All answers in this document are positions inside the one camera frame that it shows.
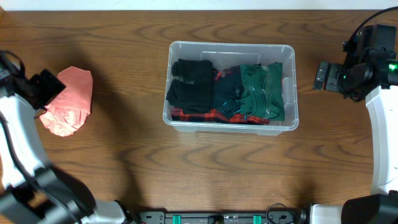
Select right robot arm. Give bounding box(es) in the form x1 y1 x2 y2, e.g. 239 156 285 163
302 24 397 223

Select black garment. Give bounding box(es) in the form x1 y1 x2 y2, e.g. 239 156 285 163
166 58 215 114

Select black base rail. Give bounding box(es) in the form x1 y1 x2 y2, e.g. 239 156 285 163
136 203 310 224

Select pink garment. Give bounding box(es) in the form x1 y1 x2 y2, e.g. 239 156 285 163
40 67 93 137

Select red plaid flannel shirt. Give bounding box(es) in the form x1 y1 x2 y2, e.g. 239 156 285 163
171 70 270 125

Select clear plastic storage bin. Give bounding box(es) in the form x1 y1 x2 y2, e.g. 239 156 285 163
163 41 299 136

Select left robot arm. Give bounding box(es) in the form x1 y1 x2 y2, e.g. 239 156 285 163
1 50 133 224

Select dark navy taped garment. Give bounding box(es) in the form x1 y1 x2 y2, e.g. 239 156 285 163
213 66 244 119

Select dark green garment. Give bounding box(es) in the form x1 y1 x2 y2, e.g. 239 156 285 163
240 62 285 121

